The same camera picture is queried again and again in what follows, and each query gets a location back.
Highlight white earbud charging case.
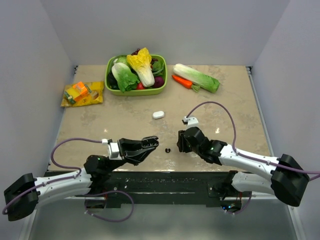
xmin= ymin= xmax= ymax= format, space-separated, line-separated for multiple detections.
xmin=152 ymin=110 xmax=165 ymax=120

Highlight dark green leafy vegetable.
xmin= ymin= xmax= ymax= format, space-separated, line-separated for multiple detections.
xmin=151 ymin=61 xmax=165 ymax=76

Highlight dark red grapes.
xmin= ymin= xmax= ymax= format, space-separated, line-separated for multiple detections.
xmin=131 ymin=48 xmax=141 ymax=56

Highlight black earbud charging case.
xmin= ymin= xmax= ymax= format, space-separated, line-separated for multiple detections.
xmin=141 ymin=136 xmax=159 ymax=149

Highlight green plastic basket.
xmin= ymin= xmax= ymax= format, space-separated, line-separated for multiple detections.
xmin=104 ymin=54 xmax=168 ymax=97

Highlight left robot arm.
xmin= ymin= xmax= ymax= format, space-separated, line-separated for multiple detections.
xmin=2 ymin=136 xmax=159 ymax=222

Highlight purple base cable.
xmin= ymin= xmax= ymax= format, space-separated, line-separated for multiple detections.
xmin=84 ymin=187 xmax=135 ymax=221
xmin=223 ymin=192 xmax=253 ymax=215

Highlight orange toy carrot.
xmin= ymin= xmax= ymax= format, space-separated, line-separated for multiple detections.
xmin=171 ymin=75 xmax=200 ymax=93

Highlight yellow napa cabbage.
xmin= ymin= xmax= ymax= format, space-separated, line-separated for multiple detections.
xmin=126 ymin=47 xmax=155 ymax=88

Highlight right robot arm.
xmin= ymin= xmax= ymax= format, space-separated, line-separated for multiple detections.
xmin=177 ymin=127 xmax=310 ymax=207

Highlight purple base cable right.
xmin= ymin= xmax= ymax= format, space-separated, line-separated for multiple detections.
xmin=223 ymin=192 xmax=253 ymax=215

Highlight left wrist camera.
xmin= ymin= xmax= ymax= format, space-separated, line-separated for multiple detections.
xmin=101 ymin=138 xmax=122 ymax=160

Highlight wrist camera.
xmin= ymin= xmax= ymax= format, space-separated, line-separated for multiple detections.
xmin=182 ymin=116 xmax=199 ymax=129
xmin=101 ymin=138 xmax=122 ymax=160

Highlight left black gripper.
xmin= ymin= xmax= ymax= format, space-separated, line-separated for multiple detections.
xmin=104 ymin=138 xmax=156 ymax=174

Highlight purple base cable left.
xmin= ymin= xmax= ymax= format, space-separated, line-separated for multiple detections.
xmin=84 ymin=187 xmax=135 ymax=221

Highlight yellow snack bag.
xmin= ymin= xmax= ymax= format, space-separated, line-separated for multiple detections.
xmin=60 ymin=81 xmax=104 ymax=108

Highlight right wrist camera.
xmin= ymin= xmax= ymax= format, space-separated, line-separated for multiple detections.
xmin=182 ymin=116 xmax=199 ymax=129

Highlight purple onion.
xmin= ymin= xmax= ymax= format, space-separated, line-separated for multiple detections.
xmin=152 ymin=76 xmax=165 ymax=89

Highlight napa cabbage on table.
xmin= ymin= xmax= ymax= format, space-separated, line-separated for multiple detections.
xmin=173 ymin=63 xmax=220 ymax=93

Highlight orange juice box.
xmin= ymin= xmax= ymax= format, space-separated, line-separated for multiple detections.
xmin=64 ymin=81 xmax=92 ymax=104

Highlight green lettuce in basket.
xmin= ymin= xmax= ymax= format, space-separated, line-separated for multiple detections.
xmin=111 ymin=62 xmax=140 ymax=93

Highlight round green cabbage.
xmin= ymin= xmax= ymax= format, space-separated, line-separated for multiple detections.
xmin=113 ymin=56 xmax=130 ymax=67

